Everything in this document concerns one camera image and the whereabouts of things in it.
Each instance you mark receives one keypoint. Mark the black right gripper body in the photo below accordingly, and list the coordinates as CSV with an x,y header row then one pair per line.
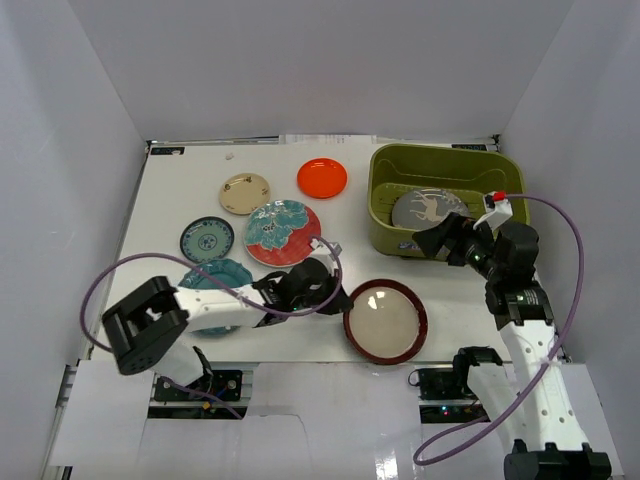
x,y
474,249

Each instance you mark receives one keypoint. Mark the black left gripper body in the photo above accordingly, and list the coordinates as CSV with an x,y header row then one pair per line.
x,y
327,298

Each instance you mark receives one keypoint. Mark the grey reindeer plate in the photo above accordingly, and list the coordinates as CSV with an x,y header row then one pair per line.
x,y
426,208

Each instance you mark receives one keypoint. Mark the red rimmed beige plate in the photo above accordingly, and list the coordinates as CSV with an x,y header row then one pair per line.
x,y
388,323

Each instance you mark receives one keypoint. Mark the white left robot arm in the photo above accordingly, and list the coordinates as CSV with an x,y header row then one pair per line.
x,y
148,329

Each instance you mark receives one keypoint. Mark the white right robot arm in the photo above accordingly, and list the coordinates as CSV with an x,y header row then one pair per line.
x,y
534,418

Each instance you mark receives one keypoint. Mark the olive green plastic bin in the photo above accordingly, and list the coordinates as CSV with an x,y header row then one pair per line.
x,y
397,169

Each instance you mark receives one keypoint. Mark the red teal floral plate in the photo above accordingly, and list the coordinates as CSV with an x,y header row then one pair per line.
x,y
279,233

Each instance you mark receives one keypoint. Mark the teal scalloped plate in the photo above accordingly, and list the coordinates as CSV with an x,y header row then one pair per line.
x,y
231,273

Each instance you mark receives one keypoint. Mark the orange round plate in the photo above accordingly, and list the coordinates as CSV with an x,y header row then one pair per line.
x,y
322,178

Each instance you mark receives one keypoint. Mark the blue white patterned plate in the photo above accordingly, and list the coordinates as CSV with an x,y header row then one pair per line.
x,y
206,239

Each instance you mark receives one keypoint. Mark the cream floral small plate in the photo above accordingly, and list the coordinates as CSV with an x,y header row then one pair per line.
x,y
243,193

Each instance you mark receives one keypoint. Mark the white paper sheets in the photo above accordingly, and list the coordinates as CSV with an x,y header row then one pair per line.
x,y
327,139

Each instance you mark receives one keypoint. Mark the black label sticker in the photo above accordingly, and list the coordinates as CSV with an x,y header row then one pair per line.
x,y
166,151

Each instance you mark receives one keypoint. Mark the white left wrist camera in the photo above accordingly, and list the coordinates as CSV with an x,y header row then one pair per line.
x,y
327,253

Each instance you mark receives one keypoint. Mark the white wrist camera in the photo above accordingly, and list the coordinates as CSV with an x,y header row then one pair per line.
x,y
327,253
498,210

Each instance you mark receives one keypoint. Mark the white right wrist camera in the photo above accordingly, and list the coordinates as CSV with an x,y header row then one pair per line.
x,y
498,210

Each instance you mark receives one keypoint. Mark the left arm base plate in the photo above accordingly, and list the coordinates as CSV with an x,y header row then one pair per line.
x,y
225,384

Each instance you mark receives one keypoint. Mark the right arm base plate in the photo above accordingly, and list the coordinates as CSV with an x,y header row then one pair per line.
x,y
442,400

